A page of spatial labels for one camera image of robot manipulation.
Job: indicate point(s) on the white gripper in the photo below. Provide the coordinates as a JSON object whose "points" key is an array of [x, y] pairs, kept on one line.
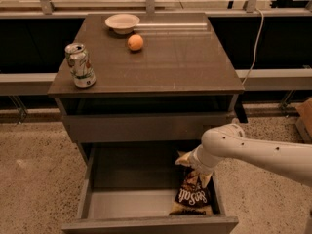
{"points": [[196, 161]]}

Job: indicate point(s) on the brown chip bag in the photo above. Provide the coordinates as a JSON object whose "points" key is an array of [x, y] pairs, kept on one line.
{"points": [[193, 196]]}

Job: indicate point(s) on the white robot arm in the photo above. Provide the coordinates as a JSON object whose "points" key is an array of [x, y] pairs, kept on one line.
{"points": [[286, 159]]}

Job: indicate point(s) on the open grey middle drawer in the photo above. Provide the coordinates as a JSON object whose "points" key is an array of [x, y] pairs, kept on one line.
{"points": [[129, 188]]}

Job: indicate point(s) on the grey drawer cabinet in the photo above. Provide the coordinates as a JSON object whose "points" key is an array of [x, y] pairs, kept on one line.
{"points": [[181, 68]]}

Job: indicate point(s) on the grey top drawer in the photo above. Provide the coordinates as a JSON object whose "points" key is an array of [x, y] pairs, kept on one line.
{"points": [[142, 127]]}

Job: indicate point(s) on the cardboard box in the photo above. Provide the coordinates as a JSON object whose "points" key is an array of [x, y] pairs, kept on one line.
{"points": [[304, 122]]}

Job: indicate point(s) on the orange fruit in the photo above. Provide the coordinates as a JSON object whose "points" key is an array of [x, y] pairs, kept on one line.
{"points": [[135, 42]]}

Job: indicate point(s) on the white bowl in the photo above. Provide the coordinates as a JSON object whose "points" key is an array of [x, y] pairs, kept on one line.
{"points": [[122, 23]]}

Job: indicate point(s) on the green white soda can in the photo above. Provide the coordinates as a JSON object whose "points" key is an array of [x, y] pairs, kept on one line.
{"points": [[81, 70]]}

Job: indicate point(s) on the metal railing frame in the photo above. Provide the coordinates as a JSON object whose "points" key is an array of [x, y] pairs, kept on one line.
{"points": [[149, 4]]}

